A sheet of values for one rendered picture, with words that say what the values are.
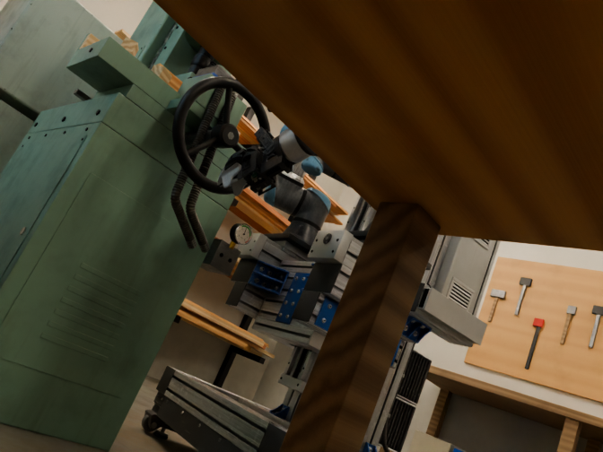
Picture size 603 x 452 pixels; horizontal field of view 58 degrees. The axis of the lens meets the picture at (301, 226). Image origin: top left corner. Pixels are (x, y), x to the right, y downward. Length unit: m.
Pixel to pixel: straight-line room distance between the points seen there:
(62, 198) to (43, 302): 0.24
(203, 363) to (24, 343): 3.65
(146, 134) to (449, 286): 1.16
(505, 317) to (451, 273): 2.45
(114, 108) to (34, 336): 0.57
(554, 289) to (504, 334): 0.49
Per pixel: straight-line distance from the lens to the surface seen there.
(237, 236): 1.55
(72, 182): 1.39
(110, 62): 1.46
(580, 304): 4.36
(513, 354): 4.34
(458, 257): 2.05
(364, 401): 0.48
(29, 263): 1.38
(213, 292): 4.85
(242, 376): 5.32
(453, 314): 1.65
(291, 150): 1.15
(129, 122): 1.46
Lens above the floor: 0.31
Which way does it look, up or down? 16 degrees up
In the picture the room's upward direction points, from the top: 24 degrees clockwise
